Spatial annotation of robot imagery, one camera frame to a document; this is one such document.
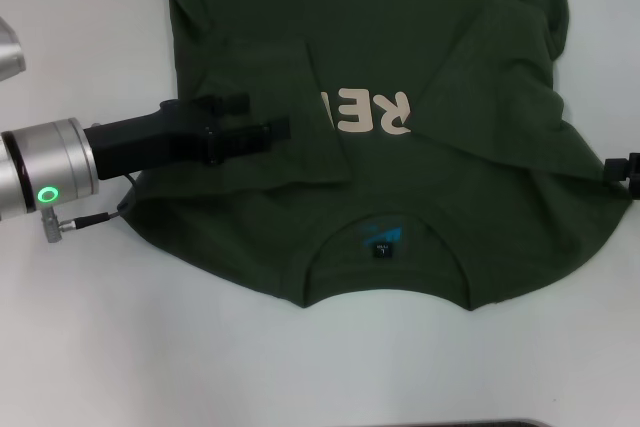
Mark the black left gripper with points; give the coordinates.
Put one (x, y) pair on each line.
(145, 139)

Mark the dark green FREE! t-shirt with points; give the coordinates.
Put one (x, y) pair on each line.
(400, 187)

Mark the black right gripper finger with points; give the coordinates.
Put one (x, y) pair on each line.
(620, 169)

